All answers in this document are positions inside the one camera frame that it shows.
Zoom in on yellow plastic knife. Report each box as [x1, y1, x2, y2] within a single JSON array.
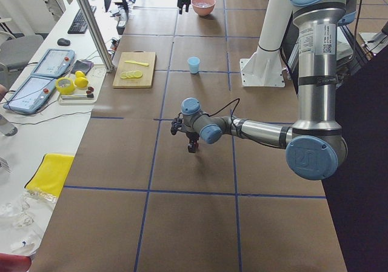
[[124, 60, 150, 67]]

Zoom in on purple dark wallet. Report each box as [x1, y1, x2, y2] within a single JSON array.
[[70, 60, 94, 75]]

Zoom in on yellow tape roll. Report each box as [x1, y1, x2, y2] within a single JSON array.
[[55, 77, 76, 95]]

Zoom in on black computer mouse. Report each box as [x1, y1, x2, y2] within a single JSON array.
[[57, 38, 71, 47]]

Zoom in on wooden cutting board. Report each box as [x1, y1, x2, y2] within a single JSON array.
[[112, 51, 156, 88]]

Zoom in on upper teach pendant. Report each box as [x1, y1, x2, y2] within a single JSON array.
[[32, 48, 75, 78]]

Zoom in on pink bowl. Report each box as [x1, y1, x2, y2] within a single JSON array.
[[192, 0, 216, 16]]

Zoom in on lower teach pendant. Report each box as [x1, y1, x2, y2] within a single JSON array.
[[3, 75, 56, 114]]

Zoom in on yellow cloth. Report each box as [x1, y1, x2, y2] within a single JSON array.
[[24, 153, 75, 197]]

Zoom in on clear ice cubes pile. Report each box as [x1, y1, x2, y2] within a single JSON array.
[[193, 0, 211, 8]]

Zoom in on white tray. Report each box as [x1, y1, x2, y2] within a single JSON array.
[[58, 89, 98, 105]]

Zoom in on black keyboard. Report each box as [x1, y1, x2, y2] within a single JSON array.
[[67, 9, 88, 35]]

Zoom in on lemon slices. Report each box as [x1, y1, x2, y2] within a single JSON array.
[[120, 70, 143, 79]]

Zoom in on aluminium frame post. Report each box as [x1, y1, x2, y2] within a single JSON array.
[[77, 0, 115, 73]]

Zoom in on light blue cup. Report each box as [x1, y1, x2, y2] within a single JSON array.
[[187, 56, 200, 74]]

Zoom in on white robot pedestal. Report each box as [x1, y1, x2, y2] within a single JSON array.
[[240, 0, 292, 87]]

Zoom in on grey office chair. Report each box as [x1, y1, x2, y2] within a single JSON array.
[[1, 30, 44, 87]]

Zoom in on yellow lemon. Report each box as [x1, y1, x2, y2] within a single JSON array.
[[75, 70, 85, 78], [74, 76, 89, 88]]

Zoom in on teach pendant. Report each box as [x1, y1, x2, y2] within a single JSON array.
[[3, 75, 56, 114], [32, 48, 75, 78]]

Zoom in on clear plastic bag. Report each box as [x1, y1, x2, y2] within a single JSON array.
[[1, 191, 58, 256]]

